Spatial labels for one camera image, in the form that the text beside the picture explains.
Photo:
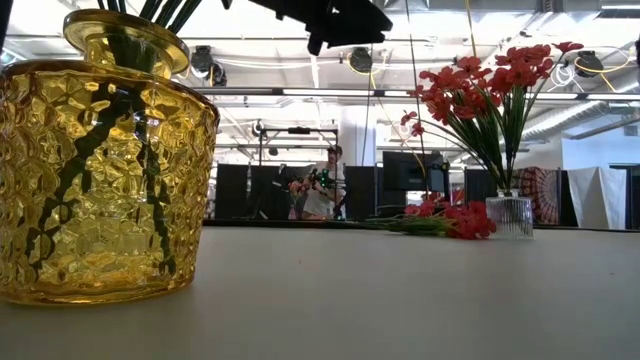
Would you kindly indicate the black monitor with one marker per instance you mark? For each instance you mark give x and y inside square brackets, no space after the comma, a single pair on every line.
[410,172]

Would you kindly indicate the person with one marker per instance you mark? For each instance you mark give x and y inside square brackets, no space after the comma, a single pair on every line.
[320,205]

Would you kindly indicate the pink artificial flower bunch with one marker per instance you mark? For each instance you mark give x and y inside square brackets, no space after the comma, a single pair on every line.
[417,209]

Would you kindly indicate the clear glass vase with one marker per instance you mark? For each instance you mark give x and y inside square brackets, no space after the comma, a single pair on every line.
[510,217]

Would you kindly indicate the silver ceiling duct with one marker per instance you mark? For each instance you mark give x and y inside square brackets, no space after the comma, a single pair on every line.
[560,120]

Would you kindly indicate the black partition panel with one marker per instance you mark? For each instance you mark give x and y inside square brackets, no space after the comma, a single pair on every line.
[235,192]
[360,195]
[477,185]

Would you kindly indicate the black frame rig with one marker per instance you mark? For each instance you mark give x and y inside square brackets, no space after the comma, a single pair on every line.
[300,130]

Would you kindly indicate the patterned hanging cloth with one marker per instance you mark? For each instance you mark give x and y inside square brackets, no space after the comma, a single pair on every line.
[542,192]

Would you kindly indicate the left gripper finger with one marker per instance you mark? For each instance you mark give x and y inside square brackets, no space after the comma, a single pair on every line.
[360,25]

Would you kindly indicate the ceiling light strip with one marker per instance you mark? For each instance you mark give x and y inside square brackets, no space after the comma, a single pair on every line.
[325,92]

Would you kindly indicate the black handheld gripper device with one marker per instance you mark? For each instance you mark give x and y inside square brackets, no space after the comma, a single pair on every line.
[322,179]

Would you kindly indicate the white hanging cloth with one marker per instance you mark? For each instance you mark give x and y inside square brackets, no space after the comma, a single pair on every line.
[597,197]

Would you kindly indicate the yellow glass vase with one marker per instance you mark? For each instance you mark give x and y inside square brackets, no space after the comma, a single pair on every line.
[100,200]

